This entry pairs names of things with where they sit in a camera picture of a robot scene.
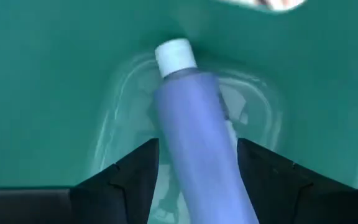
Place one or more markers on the teal plastic caddy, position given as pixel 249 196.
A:
pixel 42 93

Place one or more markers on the large periwinkle paint bottle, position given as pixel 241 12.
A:
pixel 197 140

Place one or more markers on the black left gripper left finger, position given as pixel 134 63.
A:
pixel 110 199

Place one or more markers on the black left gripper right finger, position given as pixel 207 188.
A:
pixel 291 199

